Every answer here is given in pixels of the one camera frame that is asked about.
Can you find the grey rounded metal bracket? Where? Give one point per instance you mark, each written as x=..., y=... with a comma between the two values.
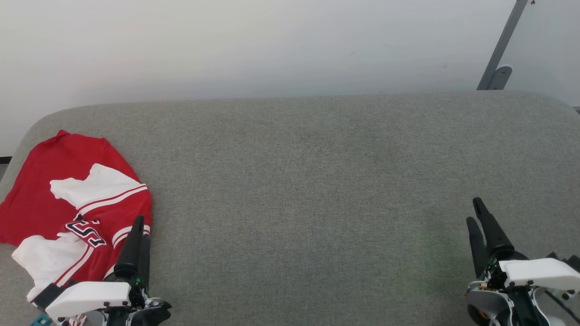
x=500, y=77

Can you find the grey fabric sofa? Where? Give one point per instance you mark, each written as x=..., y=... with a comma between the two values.
x=317, y=203

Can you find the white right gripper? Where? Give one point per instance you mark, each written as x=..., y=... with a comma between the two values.
x=539, y=273

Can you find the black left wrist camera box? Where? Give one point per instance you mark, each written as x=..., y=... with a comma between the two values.
x=45, y=294

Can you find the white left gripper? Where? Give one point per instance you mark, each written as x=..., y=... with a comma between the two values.
x=88, y=296

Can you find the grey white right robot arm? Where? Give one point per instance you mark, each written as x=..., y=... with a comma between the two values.
x=480, y=301

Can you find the grey metal post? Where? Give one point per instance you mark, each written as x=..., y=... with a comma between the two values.
x=503, y=40

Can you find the red white basketball jersey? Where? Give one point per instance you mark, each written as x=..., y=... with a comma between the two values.
x=41, y=190

